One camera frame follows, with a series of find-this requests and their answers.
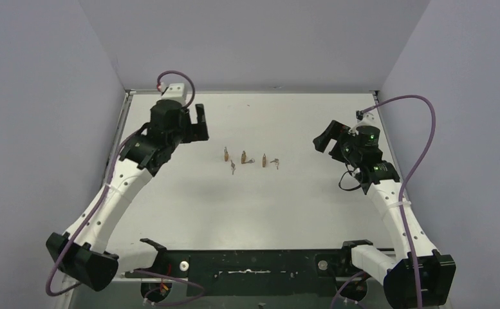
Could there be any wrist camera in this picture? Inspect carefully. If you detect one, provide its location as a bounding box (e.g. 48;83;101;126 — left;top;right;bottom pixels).
158;83;187;106
351;111;377;132

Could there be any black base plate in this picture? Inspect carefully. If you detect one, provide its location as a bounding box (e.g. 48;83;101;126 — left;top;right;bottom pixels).
147;249;357;297

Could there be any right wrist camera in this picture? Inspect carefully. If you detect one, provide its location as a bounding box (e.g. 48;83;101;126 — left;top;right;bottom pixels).
351;111;377;132

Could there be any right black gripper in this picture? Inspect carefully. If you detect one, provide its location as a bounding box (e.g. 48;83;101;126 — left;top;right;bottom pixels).
313;120;362;165

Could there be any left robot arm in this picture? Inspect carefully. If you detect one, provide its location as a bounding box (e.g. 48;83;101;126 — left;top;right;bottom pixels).
46;99;209;296

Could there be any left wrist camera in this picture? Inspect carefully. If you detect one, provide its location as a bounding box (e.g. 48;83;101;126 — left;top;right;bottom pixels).
158;83;187;106

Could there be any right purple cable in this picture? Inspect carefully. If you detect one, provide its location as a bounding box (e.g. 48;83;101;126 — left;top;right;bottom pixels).
330;94;437;309

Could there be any purple cable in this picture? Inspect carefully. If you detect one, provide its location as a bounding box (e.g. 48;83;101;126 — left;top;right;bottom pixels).
44;70;206;308
330;94;437;309

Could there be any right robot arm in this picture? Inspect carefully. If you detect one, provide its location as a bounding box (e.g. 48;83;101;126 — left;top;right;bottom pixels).
313;120;456;308

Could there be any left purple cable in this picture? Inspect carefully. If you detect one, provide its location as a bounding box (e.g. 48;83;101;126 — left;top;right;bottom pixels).
44;70;206;308

